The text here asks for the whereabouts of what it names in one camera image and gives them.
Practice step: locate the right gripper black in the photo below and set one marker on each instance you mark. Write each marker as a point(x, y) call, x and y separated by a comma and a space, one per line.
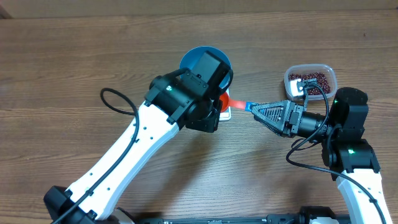
point(285, 109)

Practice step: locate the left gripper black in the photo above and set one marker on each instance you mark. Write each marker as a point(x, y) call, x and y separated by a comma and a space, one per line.
point(210, 126)

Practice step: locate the red measuring scoop blue handle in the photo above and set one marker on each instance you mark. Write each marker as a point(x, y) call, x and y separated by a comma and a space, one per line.
point(228, 102)

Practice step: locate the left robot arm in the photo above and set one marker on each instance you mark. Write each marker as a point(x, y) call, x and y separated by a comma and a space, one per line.
point(185, 98)

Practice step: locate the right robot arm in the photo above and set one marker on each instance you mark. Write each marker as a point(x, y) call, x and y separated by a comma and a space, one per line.
point(347, 156)

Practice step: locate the white digital kitchen scale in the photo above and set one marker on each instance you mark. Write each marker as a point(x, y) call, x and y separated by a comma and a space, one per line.
point(225, 114)

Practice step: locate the red adzuki beans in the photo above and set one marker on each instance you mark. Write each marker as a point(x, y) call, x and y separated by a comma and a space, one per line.
point(320, 77)

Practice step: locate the clear plastic food container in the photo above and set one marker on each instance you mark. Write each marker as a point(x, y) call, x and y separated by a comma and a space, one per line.
point(304, 69)

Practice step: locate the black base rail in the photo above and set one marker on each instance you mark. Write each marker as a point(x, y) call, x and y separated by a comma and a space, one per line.
point(306, 215)

